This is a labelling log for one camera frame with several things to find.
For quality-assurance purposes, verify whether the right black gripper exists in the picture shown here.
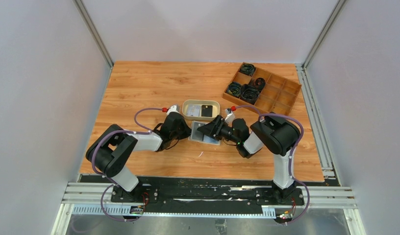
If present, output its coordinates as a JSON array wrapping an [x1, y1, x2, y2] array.
[[197, 115, 240, 144]]

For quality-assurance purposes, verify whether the white leather card holder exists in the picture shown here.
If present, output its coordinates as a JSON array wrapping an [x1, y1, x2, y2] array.
[[189, 120, 221, 145]]

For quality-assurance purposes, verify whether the dark grey card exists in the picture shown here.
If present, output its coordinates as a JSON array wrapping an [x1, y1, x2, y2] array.
[[191, 121, 205, 142]]

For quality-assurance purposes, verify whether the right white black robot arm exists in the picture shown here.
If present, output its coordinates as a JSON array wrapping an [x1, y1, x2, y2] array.
[[198, 113, 303, 205]]

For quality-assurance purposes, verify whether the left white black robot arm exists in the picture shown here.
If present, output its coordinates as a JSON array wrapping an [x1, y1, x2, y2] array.
[[85, 112, 192, 202]]

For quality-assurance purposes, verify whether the black card in tray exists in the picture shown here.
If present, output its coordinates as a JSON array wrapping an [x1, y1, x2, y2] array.
[[201, 105, 213, 118]]

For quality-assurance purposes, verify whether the beige oval tray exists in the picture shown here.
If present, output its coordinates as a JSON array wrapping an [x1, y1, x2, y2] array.
[[181, 99, 220, 121]]

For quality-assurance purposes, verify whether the blue coiled belt left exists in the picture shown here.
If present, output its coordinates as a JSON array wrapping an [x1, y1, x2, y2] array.
[[226, 82, 242, 98]]

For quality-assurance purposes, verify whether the dark coiled belt front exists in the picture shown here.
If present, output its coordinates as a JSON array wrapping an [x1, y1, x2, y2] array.
[[240, 84, 260, 105]]

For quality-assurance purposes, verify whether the brown wooden compartment box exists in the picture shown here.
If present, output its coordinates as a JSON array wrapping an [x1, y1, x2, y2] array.
[[222, 63, 301, 116]]

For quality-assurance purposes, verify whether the black coiled belt middle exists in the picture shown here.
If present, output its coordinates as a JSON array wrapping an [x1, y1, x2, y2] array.
[[253, 77, 266, 91]]

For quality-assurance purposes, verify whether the black coiled belt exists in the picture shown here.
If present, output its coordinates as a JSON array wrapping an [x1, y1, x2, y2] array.
[[253, 77, 266, 91], [239, 63, 256, 76]]

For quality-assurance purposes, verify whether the black coiled belt top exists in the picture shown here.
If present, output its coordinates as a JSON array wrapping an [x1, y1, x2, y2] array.
[[239, 63, 256, 76]]

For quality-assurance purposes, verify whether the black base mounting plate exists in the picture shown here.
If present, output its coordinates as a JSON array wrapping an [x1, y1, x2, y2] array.
[[109, 176, 304, 214]]

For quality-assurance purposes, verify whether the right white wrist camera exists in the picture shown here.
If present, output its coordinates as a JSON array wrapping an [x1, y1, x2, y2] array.
[[225, 108, 235, 124]]

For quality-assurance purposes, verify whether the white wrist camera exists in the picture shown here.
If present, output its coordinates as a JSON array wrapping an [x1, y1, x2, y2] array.
[[167, 104, 180, 115], [225, 108, 235, 124]]

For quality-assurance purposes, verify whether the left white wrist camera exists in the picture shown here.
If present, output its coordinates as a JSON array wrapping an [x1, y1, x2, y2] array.
[[167, 104, 180, 115]]

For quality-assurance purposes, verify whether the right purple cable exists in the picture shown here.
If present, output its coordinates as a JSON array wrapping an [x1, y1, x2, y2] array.
[[230, 104, 312, 224]]

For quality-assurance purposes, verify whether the aluminium front rail frame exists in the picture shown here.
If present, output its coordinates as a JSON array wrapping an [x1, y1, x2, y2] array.
[[52, 183, 366, 235]]

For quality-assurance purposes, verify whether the left corner aluminium post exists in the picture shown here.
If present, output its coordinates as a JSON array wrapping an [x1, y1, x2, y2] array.
[[73, 0, 114, 69]]

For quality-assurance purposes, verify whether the corner aluminium post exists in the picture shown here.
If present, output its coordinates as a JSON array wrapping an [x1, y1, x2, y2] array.
[[302, 0, 347, 70], [73, 0, 114, 69]]

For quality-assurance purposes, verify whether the right corner aluminium post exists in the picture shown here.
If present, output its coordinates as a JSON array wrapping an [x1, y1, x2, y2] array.
[[302, 0, 347, 70]]

